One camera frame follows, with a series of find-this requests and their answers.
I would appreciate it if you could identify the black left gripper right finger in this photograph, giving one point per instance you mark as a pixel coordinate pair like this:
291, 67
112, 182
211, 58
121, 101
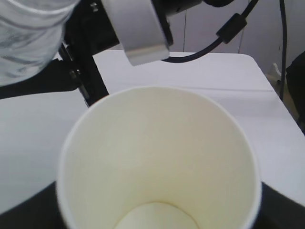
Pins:
279, 212

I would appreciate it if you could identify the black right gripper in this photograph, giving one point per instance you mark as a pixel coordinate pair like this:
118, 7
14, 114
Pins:
88, 31

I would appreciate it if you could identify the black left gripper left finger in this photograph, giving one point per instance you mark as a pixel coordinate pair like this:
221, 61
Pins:
39, 212

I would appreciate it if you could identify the clear green-label water bottle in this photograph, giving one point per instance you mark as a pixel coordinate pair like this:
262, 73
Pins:
31, 32

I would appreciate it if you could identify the white paper cup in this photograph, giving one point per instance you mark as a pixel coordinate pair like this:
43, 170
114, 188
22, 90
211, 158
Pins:
157, 158

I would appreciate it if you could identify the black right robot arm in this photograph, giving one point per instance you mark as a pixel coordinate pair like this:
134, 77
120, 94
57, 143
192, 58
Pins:
188, 6

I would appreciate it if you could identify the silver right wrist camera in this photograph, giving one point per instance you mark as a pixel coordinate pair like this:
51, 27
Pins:
139, 30

